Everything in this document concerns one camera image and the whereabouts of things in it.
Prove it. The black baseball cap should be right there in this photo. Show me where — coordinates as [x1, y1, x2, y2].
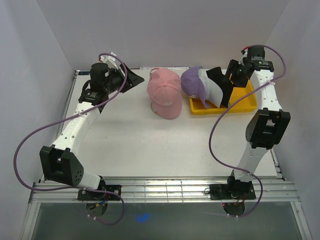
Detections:
[206, 66, 234, 108]

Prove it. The white cap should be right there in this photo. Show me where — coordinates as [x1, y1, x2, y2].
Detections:
[198, 68, 223, 109]

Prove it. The yellow plastic tray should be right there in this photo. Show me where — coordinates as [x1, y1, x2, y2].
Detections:
[188, 78, 258, 116]

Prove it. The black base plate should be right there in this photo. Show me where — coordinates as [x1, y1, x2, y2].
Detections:
[208, 183, 256, 200]
[77, 184, 122, 201]

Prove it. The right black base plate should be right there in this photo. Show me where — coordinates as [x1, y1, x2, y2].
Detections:
[208, 183, 256, 200]

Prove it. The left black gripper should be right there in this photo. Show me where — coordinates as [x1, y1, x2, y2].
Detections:
[103, 63, 144, 95]

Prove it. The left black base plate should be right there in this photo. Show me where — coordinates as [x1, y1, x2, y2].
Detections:
[77, 184, 122, 201]

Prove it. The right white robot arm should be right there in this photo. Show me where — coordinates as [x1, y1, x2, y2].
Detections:
[225, 45, 291, 199]

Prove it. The gold wire hat stand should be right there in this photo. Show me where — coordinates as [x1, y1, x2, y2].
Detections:
[150, 102, 160, 116]

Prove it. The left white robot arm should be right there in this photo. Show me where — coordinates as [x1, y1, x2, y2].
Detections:
[39, 62, 144, 200]

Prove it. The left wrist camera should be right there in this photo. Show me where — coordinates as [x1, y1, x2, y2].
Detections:
[99, 52, 118, 69]

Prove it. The purple baseball cap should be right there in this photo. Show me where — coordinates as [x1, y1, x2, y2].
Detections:
[180, 66, 210, 109]

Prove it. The pink baseball cap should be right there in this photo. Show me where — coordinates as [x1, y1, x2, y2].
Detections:
[146, 68, 183, 120]

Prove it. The purple cable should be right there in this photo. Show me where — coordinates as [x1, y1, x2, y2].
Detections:
[202, 44, 287, 220]
[13, 52, 126, 226]

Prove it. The aluminium frame rail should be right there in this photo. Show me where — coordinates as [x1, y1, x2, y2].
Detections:
[20, 176, 312, 240]

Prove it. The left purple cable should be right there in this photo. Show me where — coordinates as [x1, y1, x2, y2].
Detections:
[13, 52, 126, 226]

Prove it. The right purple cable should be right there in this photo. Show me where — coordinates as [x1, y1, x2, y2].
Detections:
[202, 44, 287, 220]

